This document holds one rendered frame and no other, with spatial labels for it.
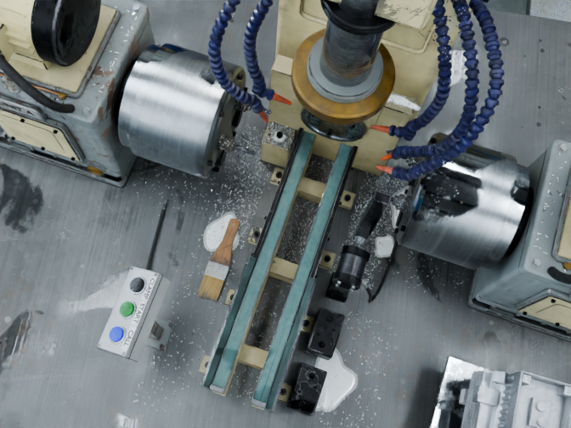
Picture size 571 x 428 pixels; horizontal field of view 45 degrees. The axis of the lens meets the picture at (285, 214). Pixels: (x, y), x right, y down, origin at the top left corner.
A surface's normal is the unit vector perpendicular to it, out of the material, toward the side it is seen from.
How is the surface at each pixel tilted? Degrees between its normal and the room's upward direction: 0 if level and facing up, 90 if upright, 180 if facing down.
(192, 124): 32
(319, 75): 0
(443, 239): 62
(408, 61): 90
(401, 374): 0
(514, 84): 0
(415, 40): 90
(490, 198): 9
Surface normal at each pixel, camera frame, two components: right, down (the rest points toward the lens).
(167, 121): -0.15, 0.28
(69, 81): 0.05, -0.30
